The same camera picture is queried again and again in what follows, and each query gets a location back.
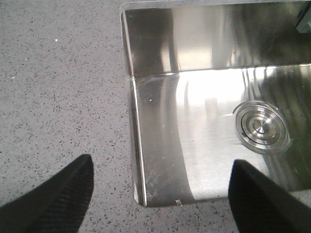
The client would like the round steel sink drain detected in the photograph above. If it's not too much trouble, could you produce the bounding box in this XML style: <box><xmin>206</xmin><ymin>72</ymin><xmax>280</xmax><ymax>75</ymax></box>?
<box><xmin>233</xmin><ymin>100</ymin><xmax>292</xmax><ymax>155</ymax></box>

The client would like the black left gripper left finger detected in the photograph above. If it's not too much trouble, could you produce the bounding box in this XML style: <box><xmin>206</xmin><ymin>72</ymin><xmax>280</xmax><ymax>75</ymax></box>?
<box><xmin>0</xmin><ymin>154</ymin><xmax>94</xmax><ymax>233</ymax></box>

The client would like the stainless steel sink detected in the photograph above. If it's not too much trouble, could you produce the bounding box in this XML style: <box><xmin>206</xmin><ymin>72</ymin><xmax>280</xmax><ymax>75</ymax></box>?
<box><xmin>121</xmin><ymin>0</ymin><xmax>311</xmax><ymax>207</ymax></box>

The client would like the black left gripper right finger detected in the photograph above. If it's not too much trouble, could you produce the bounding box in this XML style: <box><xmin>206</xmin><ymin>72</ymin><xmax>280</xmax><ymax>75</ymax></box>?
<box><xmin>228</xmin><ymin>160</ymin><xmax>311</xmax><ymax>233</ymax></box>

